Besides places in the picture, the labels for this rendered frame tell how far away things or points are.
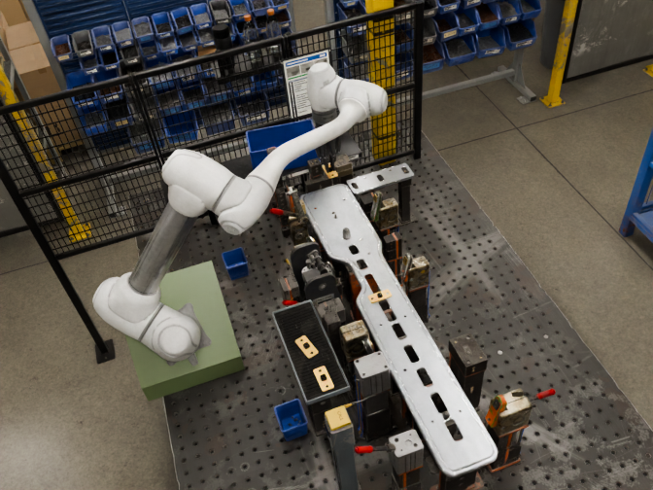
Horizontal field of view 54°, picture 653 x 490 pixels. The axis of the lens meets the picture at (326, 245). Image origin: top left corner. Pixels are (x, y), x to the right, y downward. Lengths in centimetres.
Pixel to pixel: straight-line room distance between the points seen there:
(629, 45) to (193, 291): 389
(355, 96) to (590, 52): 319
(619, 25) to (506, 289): 284
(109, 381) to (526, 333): 215
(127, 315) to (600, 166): 332
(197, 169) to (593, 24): 363
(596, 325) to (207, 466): 218
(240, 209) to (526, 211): 260
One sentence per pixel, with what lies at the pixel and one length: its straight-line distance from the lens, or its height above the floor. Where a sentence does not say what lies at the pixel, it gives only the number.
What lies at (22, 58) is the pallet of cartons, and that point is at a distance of 510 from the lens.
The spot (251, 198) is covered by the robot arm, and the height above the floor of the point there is 157.
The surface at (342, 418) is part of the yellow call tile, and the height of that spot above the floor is 116.
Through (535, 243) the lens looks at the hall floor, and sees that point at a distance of 404.
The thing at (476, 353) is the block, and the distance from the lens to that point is 222.
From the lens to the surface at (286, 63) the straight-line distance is 287.
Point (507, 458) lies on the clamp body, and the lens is 235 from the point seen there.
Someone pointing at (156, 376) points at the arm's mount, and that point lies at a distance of 257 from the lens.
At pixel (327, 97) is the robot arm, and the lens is 226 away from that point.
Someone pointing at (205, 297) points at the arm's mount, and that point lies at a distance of 253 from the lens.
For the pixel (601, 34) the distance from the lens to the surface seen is 517.
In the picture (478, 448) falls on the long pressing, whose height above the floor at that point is 100.
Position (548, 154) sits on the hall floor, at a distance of 470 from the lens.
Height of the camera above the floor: 284
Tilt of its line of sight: 45 degrees down
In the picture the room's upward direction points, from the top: 7 degrees counter-clockwise
